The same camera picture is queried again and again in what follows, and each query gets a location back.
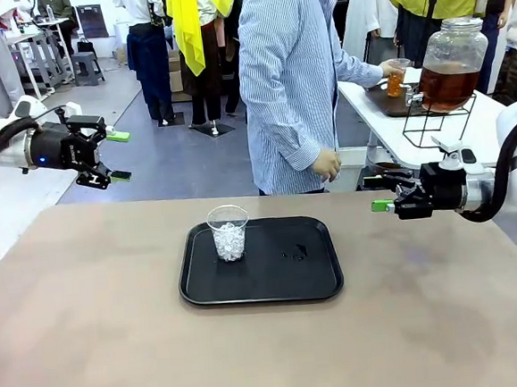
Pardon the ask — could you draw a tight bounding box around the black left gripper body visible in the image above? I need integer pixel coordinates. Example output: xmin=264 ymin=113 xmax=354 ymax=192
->
xmin=27 ymin=118 xmax=102 ymax=176

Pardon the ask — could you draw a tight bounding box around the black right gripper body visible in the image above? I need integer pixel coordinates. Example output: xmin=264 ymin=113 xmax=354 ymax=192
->
xmin=417 ymin=158 xmax=470 ymax=214

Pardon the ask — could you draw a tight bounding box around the tall clear iced cup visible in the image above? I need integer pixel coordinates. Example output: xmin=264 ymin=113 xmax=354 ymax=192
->
xmin=383 ymin=57 xmax=415 ymax=99

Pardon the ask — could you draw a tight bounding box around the glass tea dispenser jar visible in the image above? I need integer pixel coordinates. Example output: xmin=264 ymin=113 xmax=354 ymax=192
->
xmin=399 ymin=14 xmax=495 ymax=116

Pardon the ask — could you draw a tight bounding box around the short clear iced cup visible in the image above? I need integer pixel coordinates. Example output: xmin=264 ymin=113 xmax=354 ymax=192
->
xmin=205 ymin=202 xmax=253 ymax=265

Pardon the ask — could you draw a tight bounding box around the person's right forearm striped sleeve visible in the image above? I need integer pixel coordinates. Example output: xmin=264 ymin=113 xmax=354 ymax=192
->
xmin=273 ymin=129 xmax=329 ymax=175

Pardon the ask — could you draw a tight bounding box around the person's left forearm striped sleeve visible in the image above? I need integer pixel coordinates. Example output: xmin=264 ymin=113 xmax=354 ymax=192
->
xmin=339 ymin=48 xmax=388 ymax=93

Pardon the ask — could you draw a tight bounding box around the person's right hand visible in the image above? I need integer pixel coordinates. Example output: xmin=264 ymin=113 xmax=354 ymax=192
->
xmin=312 ymin=147 xmax=345 ymax=186

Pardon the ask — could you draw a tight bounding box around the person's left hand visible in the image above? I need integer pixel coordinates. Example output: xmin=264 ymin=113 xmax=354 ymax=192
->
xmin=379 ymin=59 xmax=406 ymax=79

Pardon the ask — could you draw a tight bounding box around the white waste bin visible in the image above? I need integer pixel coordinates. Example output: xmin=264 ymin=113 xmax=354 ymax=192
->
xmin=335 ymin=146 xmax=372 ymax=193

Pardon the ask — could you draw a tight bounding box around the grey plastic stool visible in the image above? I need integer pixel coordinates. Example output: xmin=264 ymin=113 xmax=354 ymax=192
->
xmin=71 ymin=50 xmax=106 ymax=88

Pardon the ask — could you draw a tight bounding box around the dark brown side tray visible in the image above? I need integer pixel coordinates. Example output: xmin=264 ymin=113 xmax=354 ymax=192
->
xmin=363 ymin=79 xmax=428 ymax=122

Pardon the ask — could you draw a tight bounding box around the cardboard box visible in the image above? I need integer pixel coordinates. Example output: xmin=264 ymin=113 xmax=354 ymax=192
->
xmin=167 ymin=49 xmax=188 ymax=105

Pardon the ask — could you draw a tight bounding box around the mannequin white shirt navy skirt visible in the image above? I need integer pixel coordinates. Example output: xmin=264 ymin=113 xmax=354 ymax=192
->
xmin=112 ymin=0 xmax=186 ymax=130

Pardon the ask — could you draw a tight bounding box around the black bag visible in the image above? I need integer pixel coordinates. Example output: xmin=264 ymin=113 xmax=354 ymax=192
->
xmin=76 ymin=35 xmax=96 ymax=56

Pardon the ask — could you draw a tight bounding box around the white workbench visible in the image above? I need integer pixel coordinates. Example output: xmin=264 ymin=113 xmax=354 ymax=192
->
xmin=3 ymin=17 xmax=77 ymax=100

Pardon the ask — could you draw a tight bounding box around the black signboard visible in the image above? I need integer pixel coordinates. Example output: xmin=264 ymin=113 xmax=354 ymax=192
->
xmin=76 ymin=3 xmax=109 ymax=41

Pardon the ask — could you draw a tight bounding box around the mannequin with yellow cloth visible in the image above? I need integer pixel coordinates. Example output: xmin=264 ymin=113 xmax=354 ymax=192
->
xmin=164 ymin=0 xmax=238 ymax=142

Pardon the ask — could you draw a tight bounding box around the mannequin in dark clothes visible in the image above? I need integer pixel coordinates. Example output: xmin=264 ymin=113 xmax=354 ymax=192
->
xmin=214 ymin=5 xmax=250 ymax=119

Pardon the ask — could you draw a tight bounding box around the person in striped shirt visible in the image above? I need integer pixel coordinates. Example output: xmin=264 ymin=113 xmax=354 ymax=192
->
xmin=232 ymin=0 xmax=396 ymax=198

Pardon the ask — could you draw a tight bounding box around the seated person in dark top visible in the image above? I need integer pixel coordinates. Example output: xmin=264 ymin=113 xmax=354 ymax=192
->
xmin=37 ymin=0 xmax=79 ymax=23

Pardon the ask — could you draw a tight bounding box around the black plastic serving tray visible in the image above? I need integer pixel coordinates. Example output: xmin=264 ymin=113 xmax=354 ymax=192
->
xmin=173 ymin=211 xmax=346 ymax=312

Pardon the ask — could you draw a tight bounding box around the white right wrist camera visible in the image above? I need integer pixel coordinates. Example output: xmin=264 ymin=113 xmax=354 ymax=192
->
xmin=430 ymin=132 xmax=465 ymax=164

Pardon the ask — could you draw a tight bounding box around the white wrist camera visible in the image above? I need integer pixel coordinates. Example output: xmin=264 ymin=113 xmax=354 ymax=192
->
xmin=54 ymin=102 xmax=85 ymax=126
xmin=430 ymin=132 xmax=465 ymax=164

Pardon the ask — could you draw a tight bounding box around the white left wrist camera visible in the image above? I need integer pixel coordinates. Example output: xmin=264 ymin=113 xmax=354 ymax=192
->
xmin=54 ymin=102 xmax=85 ymax=126

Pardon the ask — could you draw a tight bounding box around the black wire dispenser stand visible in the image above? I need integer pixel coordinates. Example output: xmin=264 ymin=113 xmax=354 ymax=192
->
xmin=401 ymin=93 xmax=482 ymax=151

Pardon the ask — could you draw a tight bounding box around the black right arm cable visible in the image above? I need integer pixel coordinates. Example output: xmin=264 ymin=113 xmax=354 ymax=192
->
xmin=451 ymin=109 xmax=517 ymax=225

